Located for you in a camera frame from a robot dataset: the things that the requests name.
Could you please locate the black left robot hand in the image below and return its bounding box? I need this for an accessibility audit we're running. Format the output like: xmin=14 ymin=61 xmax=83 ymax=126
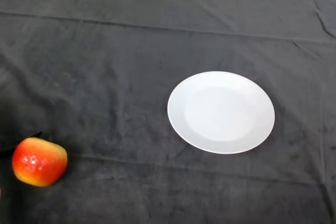
xmin=0 ymin=130 xmax=54 ymax=158

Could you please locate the red yellow apple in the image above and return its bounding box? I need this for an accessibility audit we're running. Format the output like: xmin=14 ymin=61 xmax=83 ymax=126
xmin=12 ymin=137 xmax=68 ymax=187

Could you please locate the white round plate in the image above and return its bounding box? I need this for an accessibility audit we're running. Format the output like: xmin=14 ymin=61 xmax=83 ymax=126
xmin=167 ymin=70 xmax=276 ymax=155

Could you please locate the black table cloth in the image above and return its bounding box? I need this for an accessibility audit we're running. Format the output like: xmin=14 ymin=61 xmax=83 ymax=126
xmin=0 ymin=0 xmax=336 ymax=224

